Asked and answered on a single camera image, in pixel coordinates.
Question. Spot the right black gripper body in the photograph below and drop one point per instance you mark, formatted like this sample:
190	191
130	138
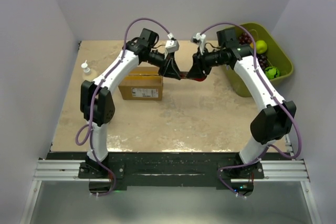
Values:
205	60

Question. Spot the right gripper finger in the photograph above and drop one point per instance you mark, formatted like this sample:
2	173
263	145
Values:
199	79
196	68

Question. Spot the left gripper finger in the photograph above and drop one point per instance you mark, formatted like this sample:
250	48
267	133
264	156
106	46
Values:
175	76
170	67

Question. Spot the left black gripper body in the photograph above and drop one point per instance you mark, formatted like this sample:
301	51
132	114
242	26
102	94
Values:
167	56

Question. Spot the red black utility knife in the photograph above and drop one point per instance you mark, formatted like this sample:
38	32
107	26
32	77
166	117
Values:
196	76

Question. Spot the brown cardboard express box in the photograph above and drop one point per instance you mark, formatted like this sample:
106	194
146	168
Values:
142	83

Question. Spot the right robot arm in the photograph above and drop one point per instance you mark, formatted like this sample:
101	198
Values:
274	119

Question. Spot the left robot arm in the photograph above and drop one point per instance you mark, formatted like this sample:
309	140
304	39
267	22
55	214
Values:
96	102

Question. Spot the dark grape bunch top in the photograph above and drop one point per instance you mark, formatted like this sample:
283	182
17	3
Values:
244	38

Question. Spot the purple grape bunch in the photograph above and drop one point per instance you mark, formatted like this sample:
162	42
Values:
263	61

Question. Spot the green apple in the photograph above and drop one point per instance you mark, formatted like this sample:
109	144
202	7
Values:
261	47

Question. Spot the green striped melon ball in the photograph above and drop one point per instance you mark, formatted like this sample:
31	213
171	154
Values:
271	73

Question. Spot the green plastic basket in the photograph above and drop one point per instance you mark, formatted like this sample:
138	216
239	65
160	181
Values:
274	59

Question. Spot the cream pump soap bottle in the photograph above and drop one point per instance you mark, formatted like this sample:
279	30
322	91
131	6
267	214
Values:
89	74

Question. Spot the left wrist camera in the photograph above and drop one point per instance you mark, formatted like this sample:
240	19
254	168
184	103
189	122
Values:
171	46

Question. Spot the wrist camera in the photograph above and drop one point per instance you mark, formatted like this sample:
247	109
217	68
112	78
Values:
200	40
171	46

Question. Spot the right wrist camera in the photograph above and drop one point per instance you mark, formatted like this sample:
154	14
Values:
200	40

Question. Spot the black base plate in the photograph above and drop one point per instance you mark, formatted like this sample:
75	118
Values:
121	170

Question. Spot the aluminium rail frame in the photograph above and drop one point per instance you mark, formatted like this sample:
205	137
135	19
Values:
270	171

